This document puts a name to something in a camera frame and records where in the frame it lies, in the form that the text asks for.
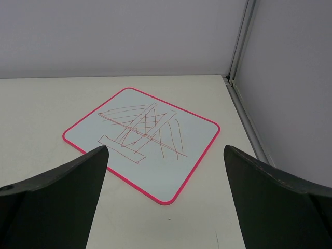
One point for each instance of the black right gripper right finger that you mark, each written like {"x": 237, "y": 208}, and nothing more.
{"x": 274, "y": 208}

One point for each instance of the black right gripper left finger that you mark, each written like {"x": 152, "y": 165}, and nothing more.
{"x": 54, "y": 209}

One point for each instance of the pink framed whiteboard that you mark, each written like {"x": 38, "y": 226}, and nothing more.
{"x": 154, "y": 146}

